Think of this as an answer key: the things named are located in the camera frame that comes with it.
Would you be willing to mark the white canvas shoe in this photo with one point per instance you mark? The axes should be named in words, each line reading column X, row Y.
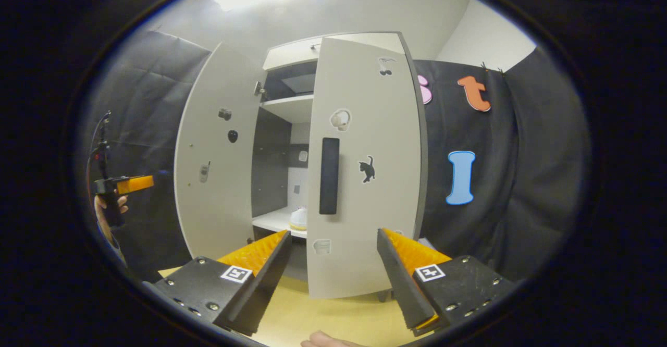
column 298, row 219

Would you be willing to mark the white grey shoe cabinet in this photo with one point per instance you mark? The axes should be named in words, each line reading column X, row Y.
column 276, row 154

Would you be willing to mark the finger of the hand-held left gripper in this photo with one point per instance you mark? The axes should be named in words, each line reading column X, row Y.
column 135, row 184

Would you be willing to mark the black backdrop cloth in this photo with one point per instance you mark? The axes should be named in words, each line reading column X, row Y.
column 521, row 180
column 146, row 118

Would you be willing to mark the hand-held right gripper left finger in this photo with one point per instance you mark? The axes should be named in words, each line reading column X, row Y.
column 268, row 279

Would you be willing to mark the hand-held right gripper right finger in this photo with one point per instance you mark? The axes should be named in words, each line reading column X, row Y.
column 401, row 282

